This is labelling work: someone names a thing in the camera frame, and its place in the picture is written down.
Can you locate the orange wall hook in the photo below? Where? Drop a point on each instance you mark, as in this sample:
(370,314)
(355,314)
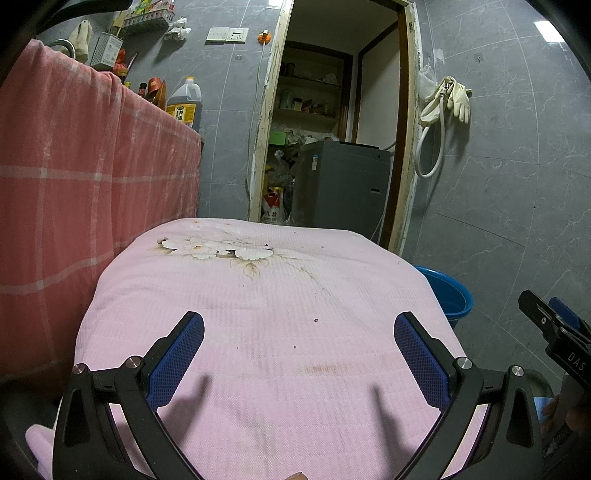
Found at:
(263,37)

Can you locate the person's right hand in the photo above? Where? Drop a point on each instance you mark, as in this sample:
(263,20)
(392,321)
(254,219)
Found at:
(579,420)

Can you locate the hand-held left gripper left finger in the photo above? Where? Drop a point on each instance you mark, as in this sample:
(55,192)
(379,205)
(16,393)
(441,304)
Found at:
(178,360)

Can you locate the metal box grater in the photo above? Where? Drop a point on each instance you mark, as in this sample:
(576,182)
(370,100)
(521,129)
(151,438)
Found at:
(107,51)

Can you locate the person's left hand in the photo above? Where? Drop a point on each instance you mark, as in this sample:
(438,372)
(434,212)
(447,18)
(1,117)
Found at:
(298,477)

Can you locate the pile of plastic bags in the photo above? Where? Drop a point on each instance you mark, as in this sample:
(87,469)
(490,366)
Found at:
(281,168)

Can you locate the white rag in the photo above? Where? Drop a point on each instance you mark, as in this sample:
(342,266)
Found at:
(178,28)

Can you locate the cream rubber glove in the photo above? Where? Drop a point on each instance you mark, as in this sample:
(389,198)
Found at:
(431,108)
(459,101)

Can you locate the white wall socket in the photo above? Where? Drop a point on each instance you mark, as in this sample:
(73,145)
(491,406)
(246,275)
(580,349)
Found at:
(238,35)

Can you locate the wooden shelf unit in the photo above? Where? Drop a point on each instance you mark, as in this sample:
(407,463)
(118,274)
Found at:
(314,110)

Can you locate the brown wooden board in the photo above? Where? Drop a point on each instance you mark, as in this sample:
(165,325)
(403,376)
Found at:
(161,99)

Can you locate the white wall switch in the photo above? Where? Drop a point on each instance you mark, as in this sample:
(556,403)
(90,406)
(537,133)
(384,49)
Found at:
(216,35)

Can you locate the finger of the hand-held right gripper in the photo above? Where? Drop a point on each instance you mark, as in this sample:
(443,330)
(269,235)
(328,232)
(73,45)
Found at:
(570,314)
(542,318)

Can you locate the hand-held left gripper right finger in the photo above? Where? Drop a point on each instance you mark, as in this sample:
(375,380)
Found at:
(420,364)

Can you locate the white red sack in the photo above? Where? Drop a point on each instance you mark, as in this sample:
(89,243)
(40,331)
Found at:
(272,207)

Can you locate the wall shelf with seasoning packets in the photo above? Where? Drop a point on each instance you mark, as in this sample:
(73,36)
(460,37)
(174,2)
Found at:
(147,21)

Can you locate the grey washing machine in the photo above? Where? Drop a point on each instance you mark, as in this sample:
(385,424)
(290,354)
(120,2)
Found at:
(341,189)

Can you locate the pink floral blanket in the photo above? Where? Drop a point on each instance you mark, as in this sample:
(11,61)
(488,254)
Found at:
(277,332)

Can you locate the red can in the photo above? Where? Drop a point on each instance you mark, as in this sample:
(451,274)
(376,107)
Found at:
(156,87)

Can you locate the blue plastic basin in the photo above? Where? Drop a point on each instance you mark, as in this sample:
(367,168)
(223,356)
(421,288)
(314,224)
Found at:
(455,300)

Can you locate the clear plastic bag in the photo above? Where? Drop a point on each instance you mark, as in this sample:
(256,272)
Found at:
(427,81)

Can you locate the pink-red plaid towel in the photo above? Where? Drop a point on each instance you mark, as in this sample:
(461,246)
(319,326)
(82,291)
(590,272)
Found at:
(92,184)

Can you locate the large cooking oil bottle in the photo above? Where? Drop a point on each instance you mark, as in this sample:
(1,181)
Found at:
(184,104)

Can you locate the wooden door frame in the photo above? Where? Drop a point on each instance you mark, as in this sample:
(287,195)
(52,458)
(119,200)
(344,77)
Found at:
(263,138)

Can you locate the green box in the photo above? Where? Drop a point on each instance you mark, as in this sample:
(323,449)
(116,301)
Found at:
(278,138)

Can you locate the person's blue jeans leg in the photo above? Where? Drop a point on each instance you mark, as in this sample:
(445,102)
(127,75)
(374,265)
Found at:
(545,408)

